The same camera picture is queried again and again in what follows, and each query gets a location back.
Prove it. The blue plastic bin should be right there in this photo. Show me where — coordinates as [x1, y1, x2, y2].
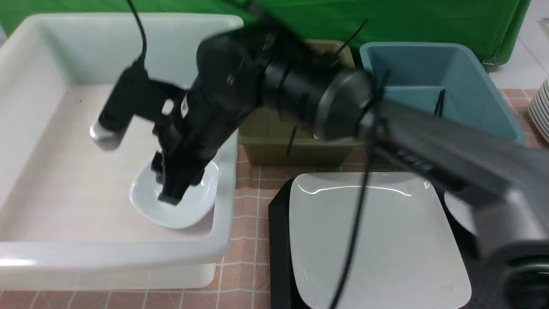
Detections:
[359, 42, 527, 146]

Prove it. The white square plate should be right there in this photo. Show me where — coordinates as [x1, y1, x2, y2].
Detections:
[289, 172, 472, 309]

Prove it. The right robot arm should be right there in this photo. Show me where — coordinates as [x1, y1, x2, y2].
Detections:
[151, 24, 548, 309]

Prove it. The green cloth backdrop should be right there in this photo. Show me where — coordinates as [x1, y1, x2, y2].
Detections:
[0, 0, 531, 65]

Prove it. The olive green plastic bin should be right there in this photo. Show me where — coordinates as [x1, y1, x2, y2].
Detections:
[238, 40, 359, 167]

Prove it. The large white plastic bin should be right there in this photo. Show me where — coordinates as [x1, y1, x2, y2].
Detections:
[0, 12, 238, 290]

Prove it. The stack of white plates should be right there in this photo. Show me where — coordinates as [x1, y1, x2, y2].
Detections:
[528, 79, 549, 143]

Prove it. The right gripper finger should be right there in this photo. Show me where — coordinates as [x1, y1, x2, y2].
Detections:
[157, 170, 204, 205]

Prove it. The white bowl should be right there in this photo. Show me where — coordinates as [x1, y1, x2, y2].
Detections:
[130, 162, 219, 229]
[444, 192, 477, 236]

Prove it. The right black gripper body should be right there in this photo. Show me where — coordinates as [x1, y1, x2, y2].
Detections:
[153, 92, 241, 183]

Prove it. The pink checkered tablecloth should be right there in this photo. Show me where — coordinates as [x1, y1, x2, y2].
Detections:
[0, 89, 549, 309]

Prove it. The black plastic tray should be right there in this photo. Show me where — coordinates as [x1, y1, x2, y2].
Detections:
[268, 179, 510, 309]

